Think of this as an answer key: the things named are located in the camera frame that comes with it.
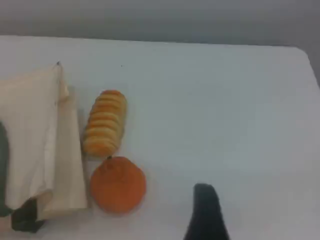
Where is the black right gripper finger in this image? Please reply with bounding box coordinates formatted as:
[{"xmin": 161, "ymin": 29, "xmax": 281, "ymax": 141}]
[{"xmin": 183, "ymin": 183, "xmax": 230, "ymax": 240}]

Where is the cream plastic tray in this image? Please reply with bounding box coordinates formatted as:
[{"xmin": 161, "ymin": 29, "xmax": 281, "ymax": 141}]
[{"xmin": 0, "ymin": 61, "xmax": 92, "ymax": 233}]

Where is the orange pumpkin shaped bun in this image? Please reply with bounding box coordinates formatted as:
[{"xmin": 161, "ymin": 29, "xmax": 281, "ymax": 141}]
[{"xmin": 89, "ymin": 155, "xmax": 147, "ymax": 215}]

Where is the striped golden bread roll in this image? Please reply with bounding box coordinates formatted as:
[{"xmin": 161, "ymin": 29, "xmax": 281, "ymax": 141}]
[{"xmin": 82, "ymin": 89, "xmax": 128, "ymax": 158}]

